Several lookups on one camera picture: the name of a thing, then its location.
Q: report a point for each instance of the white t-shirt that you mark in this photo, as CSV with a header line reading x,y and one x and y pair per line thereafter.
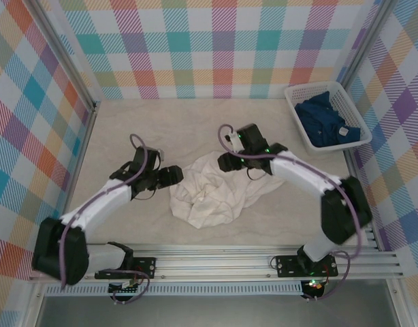
x,y
212,204

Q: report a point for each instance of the white plastic basket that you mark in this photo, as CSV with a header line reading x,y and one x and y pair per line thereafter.
x,y
355,112

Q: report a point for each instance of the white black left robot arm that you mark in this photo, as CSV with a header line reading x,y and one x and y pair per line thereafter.
x,y
52,252

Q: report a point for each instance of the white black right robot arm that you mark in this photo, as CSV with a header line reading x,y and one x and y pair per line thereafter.
x,y
345,218

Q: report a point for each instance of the blue garment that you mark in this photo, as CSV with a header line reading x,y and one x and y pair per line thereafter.
x,y
324,122

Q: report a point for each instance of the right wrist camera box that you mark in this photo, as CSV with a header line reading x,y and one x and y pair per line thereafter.
x,y
233,138

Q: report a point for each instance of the aluminium table side rail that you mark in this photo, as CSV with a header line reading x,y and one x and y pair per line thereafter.
x,y
350,160
80,160

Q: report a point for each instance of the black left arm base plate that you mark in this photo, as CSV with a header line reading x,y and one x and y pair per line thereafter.
x,y
147,265

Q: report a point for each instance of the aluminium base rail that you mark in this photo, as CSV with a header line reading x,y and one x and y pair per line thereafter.
x,y
212,265

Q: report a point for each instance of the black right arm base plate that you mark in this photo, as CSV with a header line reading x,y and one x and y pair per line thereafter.
x,y
287,267

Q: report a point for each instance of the aluminium corner post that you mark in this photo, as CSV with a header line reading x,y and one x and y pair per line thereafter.
x,y
362,51
66,58

